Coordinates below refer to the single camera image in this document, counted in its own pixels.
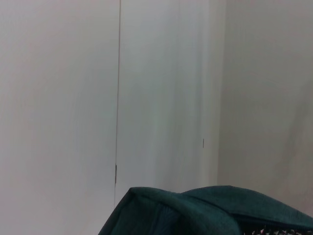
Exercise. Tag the dark teal insulated bag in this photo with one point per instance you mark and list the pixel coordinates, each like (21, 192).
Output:
(171, 210)

